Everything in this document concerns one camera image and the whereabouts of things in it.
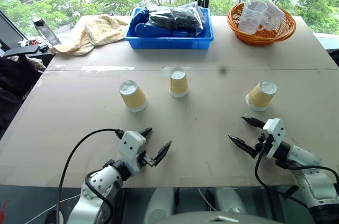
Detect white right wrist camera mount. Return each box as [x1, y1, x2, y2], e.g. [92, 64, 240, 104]
[262, 118, 287, 160]

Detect clear bottle with black cap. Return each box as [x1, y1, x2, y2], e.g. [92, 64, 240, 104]
[32, 17, 62, 48]

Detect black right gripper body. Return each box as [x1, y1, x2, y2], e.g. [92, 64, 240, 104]
[254, 128, 269, 156]

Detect grey rounded housing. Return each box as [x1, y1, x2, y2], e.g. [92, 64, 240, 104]
[158, 210, 274, 224]

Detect white rounded housing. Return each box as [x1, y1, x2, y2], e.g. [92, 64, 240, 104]
[213, 187, 247, 214]
[146, 187, 176, 224]

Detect dark flat panel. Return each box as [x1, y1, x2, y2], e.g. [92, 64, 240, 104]
[0, 10, 28, 51]

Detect black chair armrest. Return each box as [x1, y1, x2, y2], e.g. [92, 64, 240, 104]
[3, 45, 41, 58]

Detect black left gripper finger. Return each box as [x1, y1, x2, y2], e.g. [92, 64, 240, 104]
[139, 127, 153, 138]
[153, 140, 172, 167]

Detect black items in clear bag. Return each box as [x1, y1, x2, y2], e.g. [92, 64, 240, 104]
[147, 7, 205, 37]

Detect cream terry towel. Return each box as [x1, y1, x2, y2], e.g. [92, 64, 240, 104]
[48, 14, 130, 57]

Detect yellow ribbed paper cup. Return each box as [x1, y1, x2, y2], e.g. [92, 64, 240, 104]
[168, 67, 190, 98]
[118, 79, 149, 113]
[245, 79, 278, 112]

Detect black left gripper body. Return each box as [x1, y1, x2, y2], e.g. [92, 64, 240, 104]
[137, 150, 157, 168]

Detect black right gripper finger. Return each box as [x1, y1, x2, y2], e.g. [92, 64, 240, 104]
[241, 115, 266, 130]
[228, 135, 258, 159]

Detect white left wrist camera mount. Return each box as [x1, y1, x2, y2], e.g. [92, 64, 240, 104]
[117, 130, 148, 176]

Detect clear plastic measuring cup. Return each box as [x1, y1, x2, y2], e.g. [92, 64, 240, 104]
[260, 0, 287, 31]
[237, 0, 269, 35]

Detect thin white cable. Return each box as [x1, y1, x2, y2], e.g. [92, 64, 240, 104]
[198, 188, 218, 212]

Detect blue plastic bin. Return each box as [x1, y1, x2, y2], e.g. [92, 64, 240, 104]
[124, 6, 215, 50]

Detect black chair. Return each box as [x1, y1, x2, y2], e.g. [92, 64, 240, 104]
[0, 56, 46, 136]

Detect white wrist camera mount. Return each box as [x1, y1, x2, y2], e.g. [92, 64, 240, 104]
[262, 118, 287, 160]
[117, 130, 148, 176]

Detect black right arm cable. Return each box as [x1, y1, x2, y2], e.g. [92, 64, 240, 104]
[254, 149, 339, 210]

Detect orange woven basket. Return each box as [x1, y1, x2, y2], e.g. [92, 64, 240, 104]
[227, 2, 297, 47]

